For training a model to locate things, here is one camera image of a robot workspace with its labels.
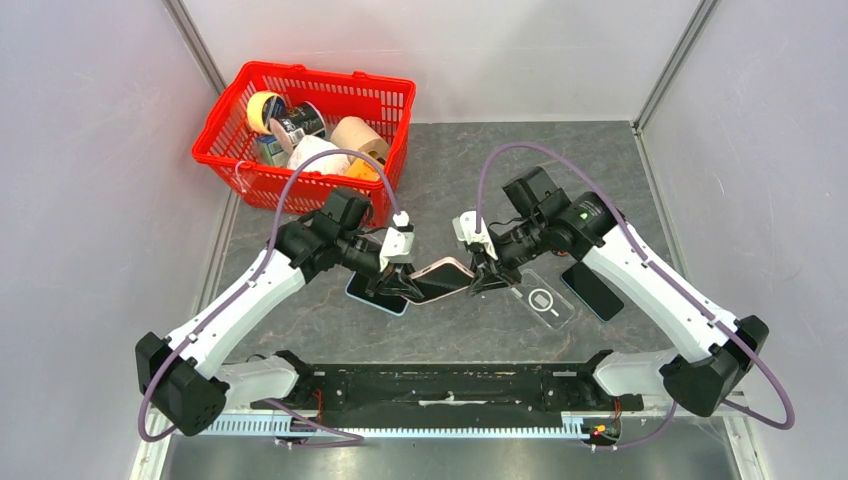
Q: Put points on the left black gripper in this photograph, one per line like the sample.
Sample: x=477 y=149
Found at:
x=396 y=281

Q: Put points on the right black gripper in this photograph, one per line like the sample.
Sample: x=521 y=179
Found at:
x=484 y=269

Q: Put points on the clear phone case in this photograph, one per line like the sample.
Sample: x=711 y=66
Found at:
x=542 y=301

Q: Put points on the black phone teal edge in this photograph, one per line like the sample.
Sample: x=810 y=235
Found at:
x=592 y=292

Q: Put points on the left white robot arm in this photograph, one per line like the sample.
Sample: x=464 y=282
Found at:
x=183 y=376

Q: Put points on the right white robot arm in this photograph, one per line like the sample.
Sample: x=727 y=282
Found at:
x=711 y=345

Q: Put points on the orange small box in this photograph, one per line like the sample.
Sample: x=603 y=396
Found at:
x=362 y=170

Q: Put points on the beige tape roll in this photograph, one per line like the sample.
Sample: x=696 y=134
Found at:
x=353 y=133

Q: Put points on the red plastic basket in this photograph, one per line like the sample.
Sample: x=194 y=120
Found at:
x=237 y=152

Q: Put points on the dark printed can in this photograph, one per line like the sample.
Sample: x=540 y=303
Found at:
x=296 y=123

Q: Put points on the blue small box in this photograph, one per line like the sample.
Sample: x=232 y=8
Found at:
x=270 y=151

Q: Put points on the yellow tape roll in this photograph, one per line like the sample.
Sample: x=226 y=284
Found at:
x=262 y=106

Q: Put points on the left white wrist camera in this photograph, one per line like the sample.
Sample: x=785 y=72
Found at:
x=398 y=242

